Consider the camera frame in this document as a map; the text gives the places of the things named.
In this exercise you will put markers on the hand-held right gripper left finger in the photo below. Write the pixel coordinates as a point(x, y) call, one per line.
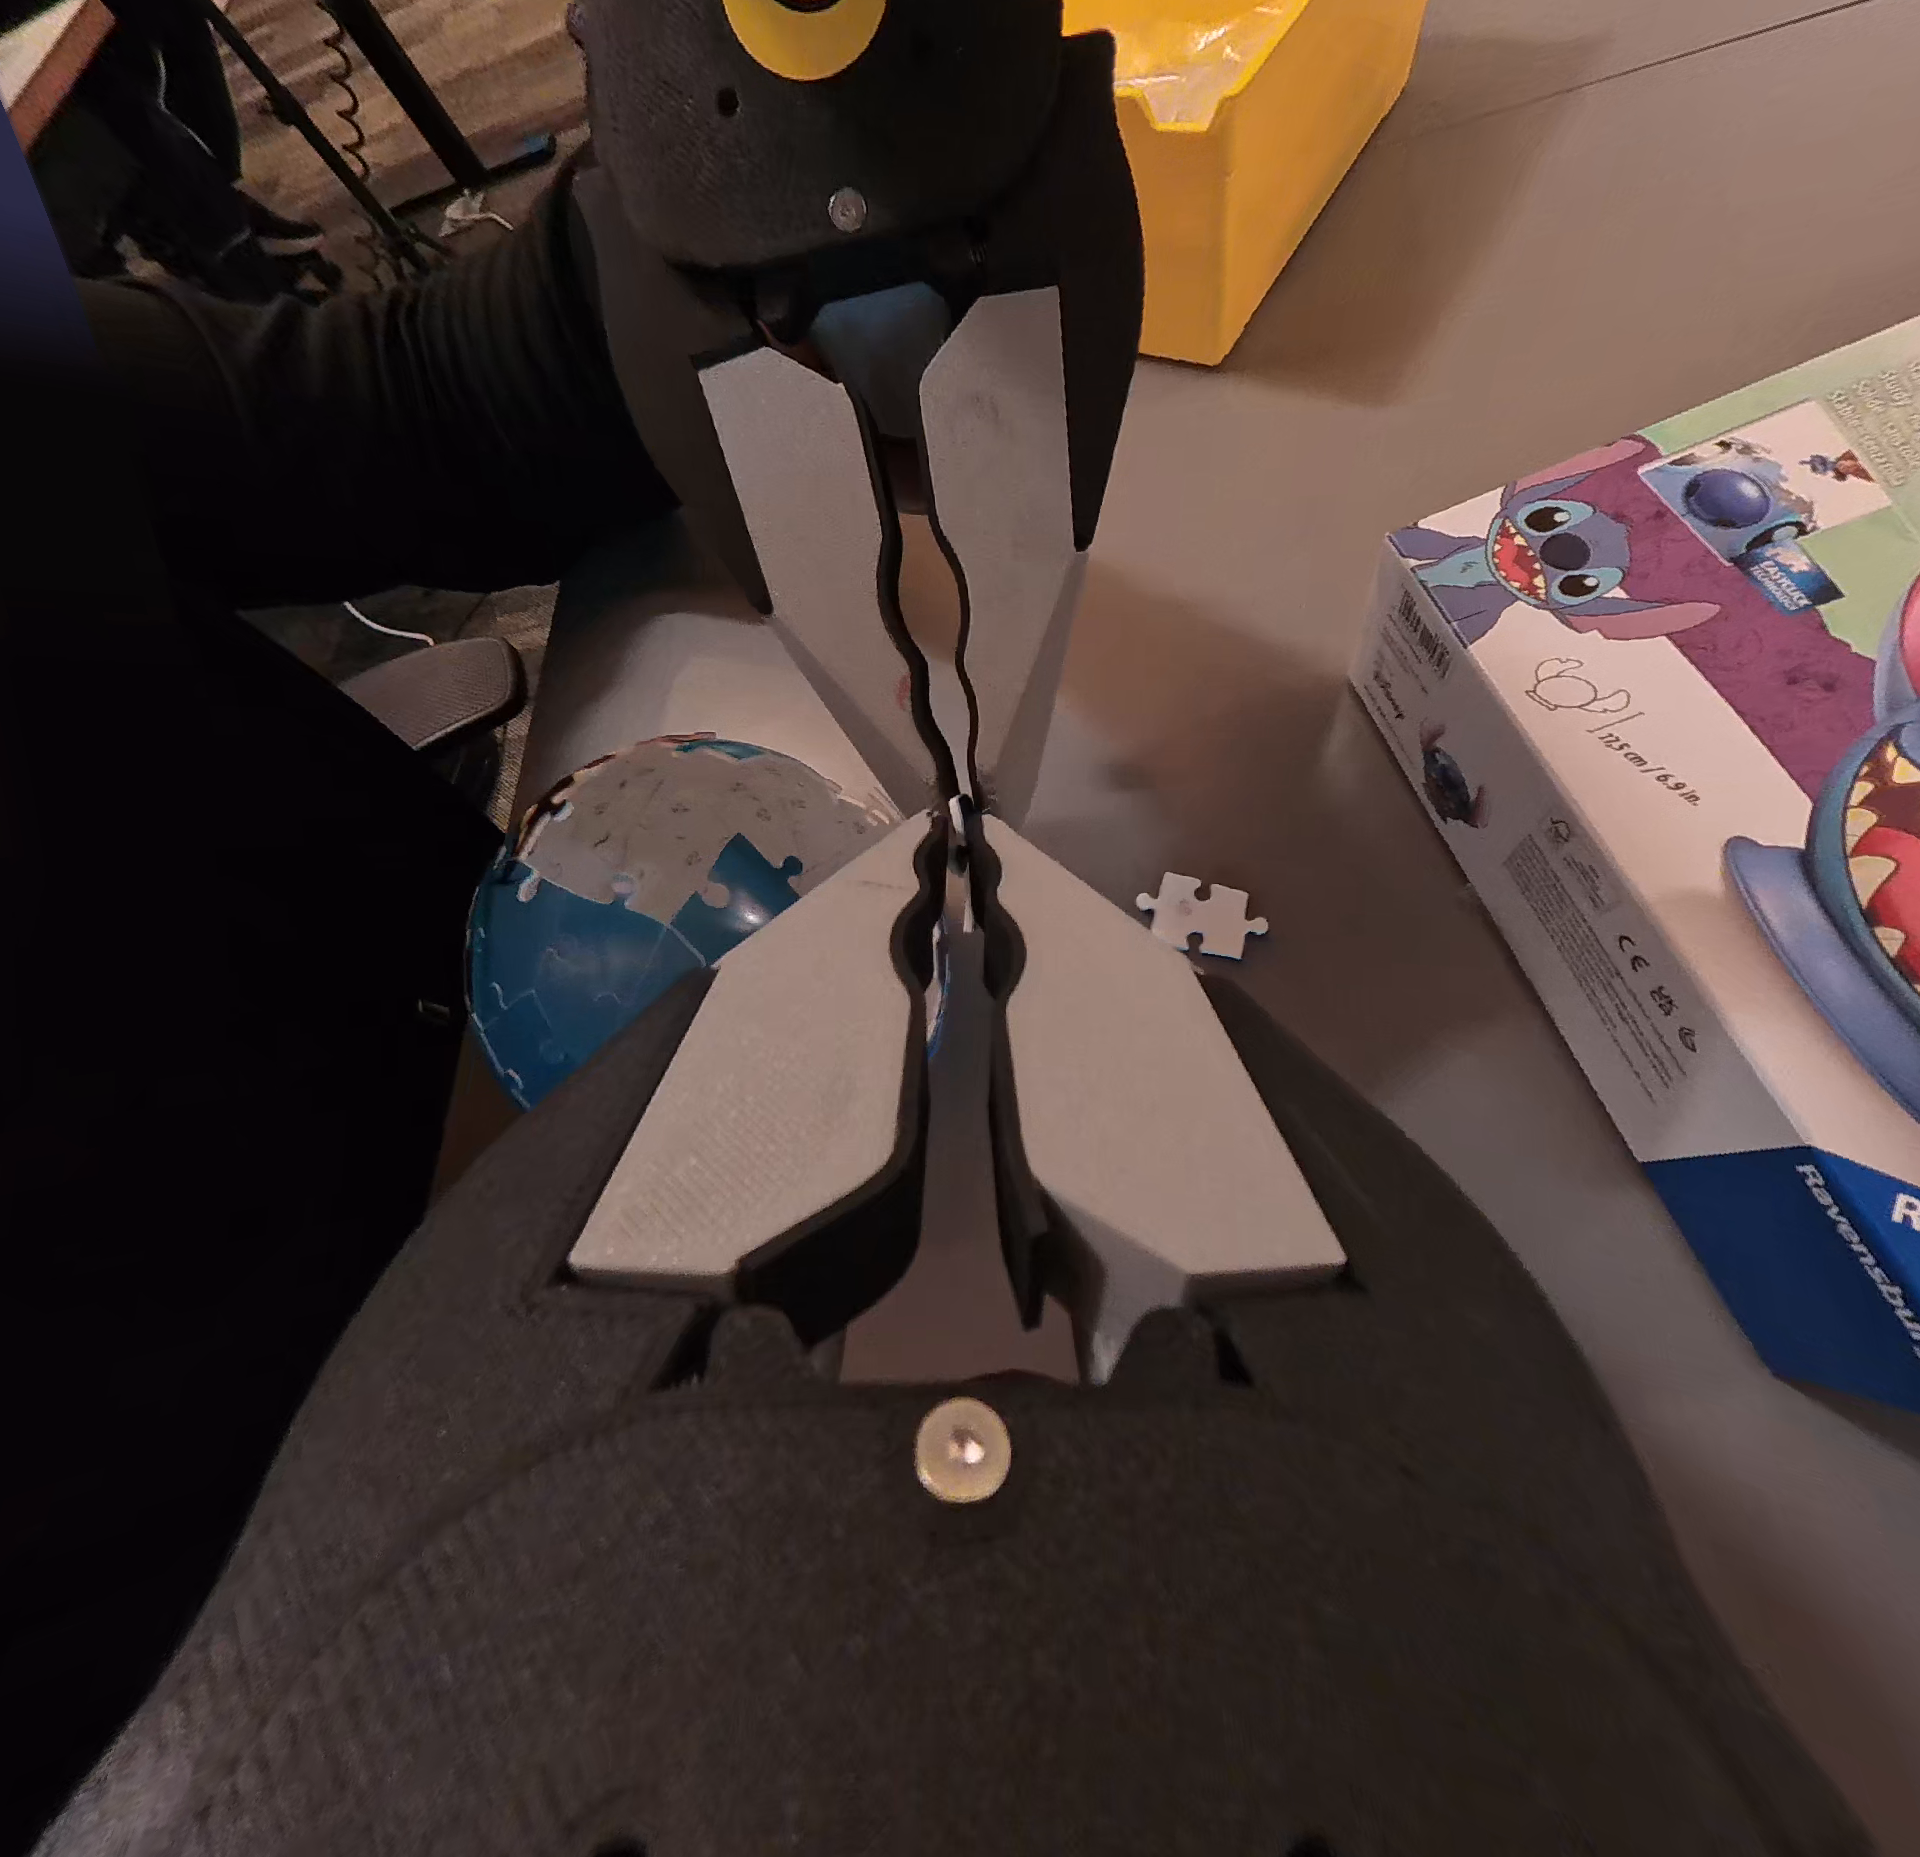
point(751, 1106)

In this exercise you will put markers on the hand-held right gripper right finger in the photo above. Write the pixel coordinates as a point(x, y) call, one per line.
point(1155, 1123)

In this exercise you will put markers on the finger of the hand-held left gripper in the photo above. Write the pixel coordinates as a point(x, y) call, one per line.
point(1012, 507)
point(811, 537)

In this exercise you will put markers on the blue monster-mouth puzzle ball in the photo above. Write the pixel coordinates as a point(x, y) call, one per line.
point(600, 957)

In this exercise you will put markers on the blue and white puzzle piece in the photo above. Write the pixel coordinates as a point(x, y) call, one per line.
point(961, 852)

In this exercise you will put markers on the person's left forearm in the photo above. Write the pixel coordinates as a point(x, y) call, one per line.
point(419, 417)

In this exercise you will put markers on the puzzle ball cardboard box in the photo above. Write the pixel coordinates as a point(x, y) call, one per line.
point(1619, 867)

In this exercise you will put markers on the black office chair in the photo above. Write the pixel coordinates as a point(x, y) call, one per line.
point(434, 694)

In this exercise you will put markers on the yellow plastic bin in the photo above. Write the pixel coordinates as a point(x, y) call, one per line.
point(1291, 207)

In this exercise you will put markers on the clear plastic bag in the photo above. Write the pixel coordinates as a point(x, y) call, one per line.
point(1208, 64)

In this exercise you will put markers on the person's dark clothed torso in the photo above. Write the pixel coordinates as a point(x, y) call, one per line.
point(151, 986)

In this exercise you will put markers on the black table frame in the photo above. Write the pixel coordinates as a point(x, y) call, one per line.
point(397, 73)

